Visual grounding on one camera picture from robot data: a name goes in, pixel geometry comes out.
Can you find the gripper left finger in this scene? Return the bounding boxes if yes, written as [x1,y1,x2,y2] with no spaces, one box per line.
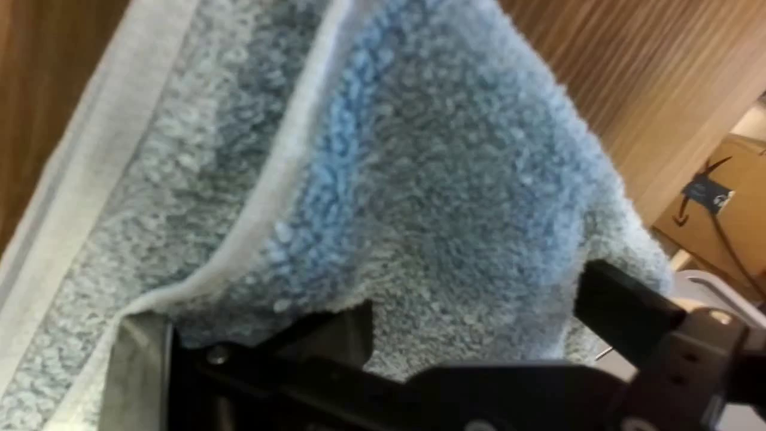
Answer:
[99,299,409,431]

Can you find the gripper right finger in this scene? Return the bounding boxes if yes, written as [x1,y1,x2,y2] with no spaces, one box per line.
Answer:
[573,260,766,431]

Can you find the grey terry towel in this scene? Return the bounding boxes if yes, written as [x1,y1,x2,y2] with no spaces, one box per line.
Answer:
[0,0,676,431]

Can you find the white plastic bin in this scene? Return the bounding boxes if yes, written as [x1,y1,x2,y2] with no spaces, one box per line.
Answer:
[669,269,766,331]

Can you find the brown cardboard box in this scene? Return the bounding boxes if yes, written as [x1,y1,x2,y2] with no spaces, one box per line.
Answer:
[651,134,766,301]

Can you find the black cable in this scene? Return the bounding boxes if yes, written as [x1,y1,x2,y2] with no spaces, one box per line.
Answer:
[708,207,766,297]

